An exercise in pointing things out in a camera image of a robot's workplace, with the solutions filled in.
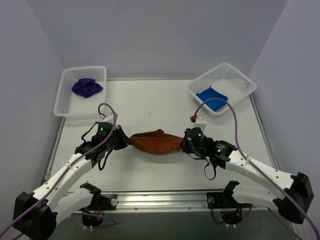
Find brown towel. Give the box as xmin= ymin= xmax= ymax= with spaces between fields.
xmin=129 ymin=129 xmax=184 ymax=154

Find bright blue towel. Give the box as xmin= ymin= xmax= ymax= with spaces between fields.
xmin=196 ymin=86 xmax=228 ymax=112

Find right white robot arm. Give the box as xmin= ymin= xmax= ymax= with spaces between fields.
xmin=181 ymin=127 xmax=314 ymax=225

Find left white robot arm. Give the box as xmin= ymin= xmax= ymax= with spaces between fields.
xmin=12 ymin=122 xmax=130 ymax=240

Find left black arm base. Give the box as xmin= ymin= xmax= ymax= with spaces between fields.
xmin=69 ymin=182 xmax=118 ymax=229

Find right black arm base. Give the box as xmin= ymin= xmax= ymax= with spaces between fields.
xmin=206 ymin=180 xmax=253 ymax=228

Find left white plastic basket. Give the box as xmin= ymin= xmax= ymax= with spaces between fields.
xmin=53 ymin=65 xmax=107 ymax=120

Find white plastic basket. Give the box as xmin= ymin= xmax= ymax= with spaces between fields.
xmin=188 ymin=62 xmax=257 ymax=107
xmin=53 ymin=65 xmax=107 ymax=120

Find purple towel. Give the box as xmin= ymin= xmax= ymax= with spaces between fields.
xmin=71 ymin=78 xmax=103 ymax=98

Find right white plastic basket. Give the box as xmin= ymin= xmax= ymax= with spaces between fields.
xmin=188 ymin=62 xmax=257 ymax=107

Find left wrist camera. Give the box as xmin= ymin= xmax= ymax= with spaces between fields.
xmin=99 ymin=112 xmax=118 ymax=124

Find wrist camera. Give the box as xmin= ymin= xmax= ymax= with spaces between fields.
xmin=190 ymin=115 xmax=207 ymax=132
xmin=99 ymin=112 xmax=118 ymax=124

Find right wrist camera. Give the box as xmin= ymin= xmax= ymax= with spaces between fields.
xmin=190 ymin=115 xmax=207 ymax=132

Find aluminium front rail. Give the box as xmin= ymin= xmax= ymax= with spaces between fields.
xmin=26 ymin=188 xmax=298 ymax=215

